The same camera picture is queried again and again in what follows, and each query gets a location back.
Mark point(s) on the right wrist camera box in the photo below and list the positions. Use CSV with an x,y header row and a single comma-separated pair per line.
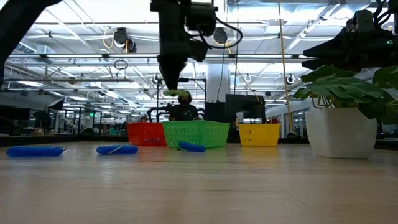
x,y
362,21

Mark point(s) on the white wipes container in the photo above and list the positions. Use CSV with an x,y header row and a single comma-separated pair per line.
x,y
239,119

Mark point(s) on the green leafy plant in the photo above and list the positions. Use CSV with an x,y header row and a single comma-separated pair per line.
x,y
342,87

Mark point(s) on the black partition panel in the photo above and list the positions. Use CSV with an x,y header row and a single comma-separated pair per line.
x,y
245,105

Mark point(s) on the black background robot arm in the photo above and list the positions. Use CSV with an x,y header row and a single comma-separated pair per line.
x,y
155,110

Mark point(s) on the white building column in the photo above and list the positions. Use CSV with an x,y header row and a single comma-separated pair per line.
x,y
217,81

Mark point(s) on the green plastic basket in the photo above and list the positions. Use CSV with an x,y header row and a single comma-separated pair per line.
x,y
196,133

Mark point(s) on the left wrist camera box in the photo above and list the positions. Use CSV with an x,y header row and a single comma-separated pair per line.
x,y
202,18

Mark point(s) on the black framed robot enclosure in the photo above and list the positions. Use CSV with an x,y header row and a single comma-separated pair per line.
x,y
77,124

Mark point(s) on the person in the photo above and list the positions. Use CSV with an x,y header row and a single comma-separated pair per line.
x,y
183,113

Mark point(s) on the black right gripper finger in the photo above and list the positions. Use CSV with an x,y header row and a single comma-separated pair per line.
x,y
326,65
332,49

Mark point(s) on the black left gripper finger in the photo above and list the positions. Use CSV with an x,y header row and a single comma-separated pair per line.
x,y
171,71
184,71

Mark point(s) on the yellow plastic basket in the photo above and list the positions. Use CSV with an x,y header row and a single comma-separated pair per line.
x,y
259,135

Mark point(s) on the white plant pot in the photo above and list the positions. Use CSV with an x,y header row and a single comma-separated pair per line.
x,y
342,133

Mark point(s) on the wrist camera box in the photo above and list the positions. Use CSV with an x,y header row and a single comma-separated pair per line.
x,y
362,21
202,18

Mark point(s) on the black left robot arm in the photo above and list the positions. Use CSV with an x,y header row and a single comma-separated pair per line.
x,y
18,31

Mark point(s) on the red plastic basket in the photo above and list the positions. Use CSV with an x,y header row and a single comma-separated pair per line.
x,y
146,133

